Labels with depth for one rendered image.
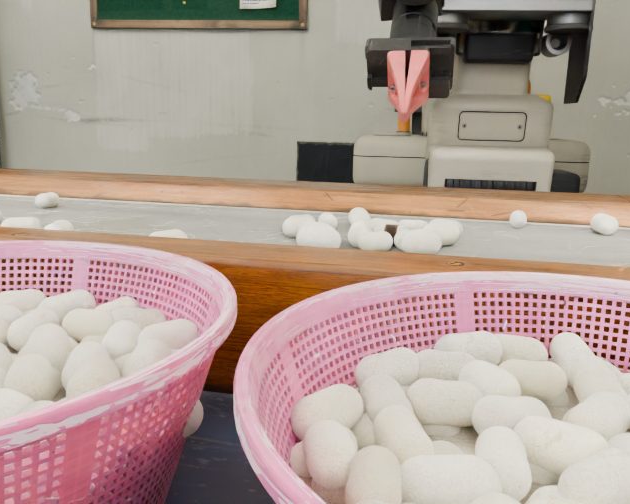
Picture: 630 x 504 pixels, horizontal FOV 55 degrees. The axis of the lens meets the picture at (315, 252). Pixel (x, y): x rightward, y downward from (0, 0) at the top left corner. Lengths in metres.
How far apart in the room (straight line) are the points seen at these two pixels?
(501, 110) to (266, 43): 1.61
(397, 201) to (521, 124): 0.51
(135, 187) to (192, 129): 1.90
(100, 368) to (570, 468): 0.19
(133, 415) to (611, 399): 0.18
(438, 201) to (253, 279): 0.39
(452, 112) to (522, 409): 0.95
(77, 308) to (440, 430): 0.22
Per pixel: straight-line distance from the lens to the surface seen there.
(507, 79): 1.21
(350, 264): 0.36
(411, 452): 0.22
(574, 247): 0.60
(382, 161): 1.42
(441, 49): 0.73
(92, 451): 0.21
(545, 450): 0.24
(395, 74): 0.70
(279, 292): 0.37
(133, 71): 2.81
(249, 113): 2.64
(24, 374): 0.29
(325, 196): 0.73
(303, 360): 0.26
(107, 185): 0.84
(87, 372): 0.27
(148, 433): 0.23
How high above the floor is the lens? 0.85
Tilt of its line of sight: 13 degrees down
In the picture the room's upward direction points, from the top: 1 degrees clockwise
